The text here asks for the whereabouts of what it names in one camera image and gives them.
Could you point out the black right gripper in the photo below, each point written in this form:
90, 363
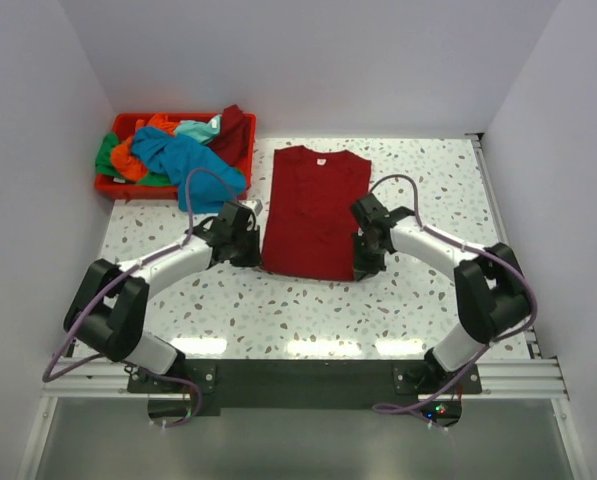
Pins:
364, 268

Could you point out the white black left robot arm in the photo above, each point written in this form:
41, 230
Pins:
108, 311

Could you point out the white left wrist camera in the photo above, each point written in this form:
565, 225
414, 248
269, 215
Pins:
255, 205

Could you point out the light teal t shirt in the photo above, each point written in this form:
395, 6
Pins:
202, 132

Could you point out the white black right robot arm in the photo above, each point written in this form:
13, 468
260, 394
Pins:
491, 293

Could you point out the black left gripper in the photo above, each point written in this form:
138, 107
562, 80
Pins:
253, 259

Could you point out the green t shirt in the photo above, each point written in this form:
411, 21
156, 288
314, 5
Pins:
103, 165

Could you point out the orange t shirt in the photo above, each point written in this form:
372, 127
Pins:
133, 155

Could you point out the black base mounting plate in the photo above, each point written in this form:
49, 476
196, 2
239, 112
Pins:
391, 387

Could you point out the blue t shirt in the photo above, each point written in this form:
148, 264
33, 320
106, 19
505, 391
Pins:
194, 169

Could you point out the red plastic bin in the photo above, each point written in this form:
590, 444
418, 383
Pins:
124, 126

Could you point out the dark red t shirt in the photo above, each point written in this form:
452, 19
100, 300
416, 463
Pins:
231, 142
309, 228

